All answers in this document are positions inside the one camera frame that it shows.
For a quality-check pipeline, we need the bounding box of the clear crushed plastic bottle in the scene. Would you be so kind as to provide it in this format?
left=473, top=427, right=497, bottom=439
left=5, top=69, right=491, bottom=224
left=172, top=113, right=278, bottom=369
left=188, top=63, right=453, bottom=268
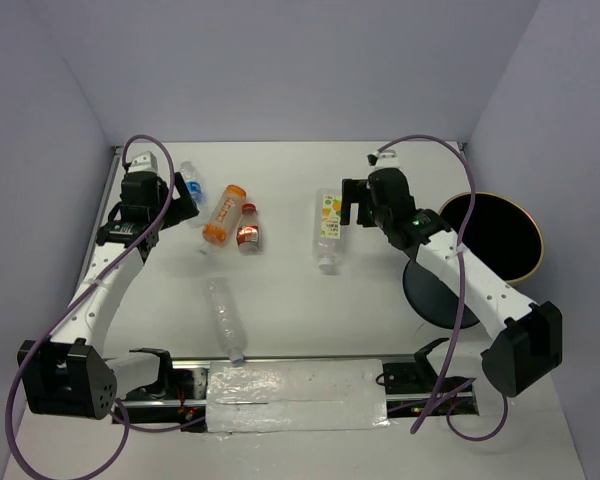
left=205, top=278, right=247, bottom=365

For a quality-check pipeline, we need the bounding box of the black round bin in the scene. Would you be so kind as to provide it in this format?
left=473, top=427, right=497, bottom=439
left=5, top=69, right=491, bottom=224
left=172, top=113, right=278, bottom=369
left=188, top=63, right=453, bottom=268
left=403, top=192, right=545, bottom=329

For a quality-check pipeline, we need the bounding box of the green orange label bottle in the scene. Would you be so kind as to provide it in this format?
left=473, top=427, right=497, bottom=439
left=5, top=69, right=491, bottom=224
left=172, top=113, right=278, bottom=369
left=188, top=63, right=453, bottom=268
left=313, top=188, right=344, bottom=275

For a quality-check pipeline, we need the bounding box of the black metal base rail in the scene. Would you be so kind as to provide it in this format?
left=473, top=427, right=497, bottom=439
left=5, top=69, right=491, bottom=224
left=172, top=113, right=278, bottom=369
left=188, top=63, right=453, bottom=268
left=112, top=349, right=481, bottom=426

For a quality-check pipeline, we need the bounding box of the orange drink bottle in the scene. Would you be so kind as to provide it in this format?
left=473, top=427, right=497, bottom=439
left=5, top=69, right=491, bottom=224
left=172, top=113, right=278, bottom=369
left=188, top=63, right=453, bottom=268
left=202, top=184, right=247, bottom=246

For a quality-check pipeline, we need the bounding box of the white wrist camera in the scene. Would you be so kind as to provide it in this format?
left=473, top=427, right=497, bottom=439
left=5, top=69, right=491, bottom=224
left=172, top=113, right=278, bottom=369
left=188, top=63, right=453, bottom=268
left=367, top=149, right=400, bottom=170
left=126, top=151, right=158, bottom=174

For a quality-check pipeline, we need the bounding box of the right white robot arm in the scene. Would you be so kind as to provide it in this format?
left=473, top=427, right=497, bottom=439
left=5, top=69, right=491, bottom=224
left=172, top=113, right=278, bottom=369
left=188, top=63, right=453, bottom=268
left=340, top=168, right=562, bottom=398

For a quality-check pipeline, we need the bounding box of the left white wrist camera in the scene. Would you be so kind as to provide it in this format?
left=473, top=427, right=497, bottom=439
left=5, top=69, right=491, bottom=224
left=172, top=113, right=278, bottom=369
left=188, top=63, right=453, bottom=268
left=126, top=151, right=158, bottom=174

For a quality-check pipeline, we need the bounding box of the blue label water bottle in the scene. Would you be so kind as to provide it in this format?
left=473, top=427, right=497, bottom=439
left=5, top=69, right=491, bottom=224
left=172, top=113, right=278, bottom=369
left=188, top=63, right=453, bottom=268
left=180, top=161, right=209, bottom=227

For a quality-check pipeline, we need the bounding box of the red cap small bottle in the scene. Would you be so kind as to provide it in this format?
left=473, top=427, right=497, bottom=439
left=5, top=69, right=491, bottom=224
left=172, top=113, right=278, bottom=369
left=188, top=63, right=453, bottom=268
left=236, top=203, right=261, bottom=254

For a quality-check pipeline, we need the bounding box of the silver foil tape sheet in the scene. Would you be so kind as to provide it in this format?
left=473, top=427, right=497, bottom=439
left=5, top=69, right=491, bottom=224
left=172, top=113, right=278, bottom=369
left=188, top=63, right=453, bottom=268
left=205, top=359, right=389, bottom=433

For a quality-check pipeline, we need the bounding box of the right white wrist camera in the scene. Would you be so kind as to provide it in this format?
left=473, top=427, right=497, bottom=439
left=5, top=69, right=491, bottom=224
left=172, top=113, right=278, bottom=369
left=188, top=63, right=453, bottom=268
left=367, top=149, right=400, bottom=170

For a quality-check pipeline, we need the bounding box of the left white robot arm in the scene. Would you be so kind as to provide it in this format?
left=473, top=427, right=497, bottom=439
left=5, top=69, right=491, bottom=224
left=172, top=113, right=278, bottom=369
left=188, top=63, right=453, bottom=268
left=17, top=168, right=198, bottom=419

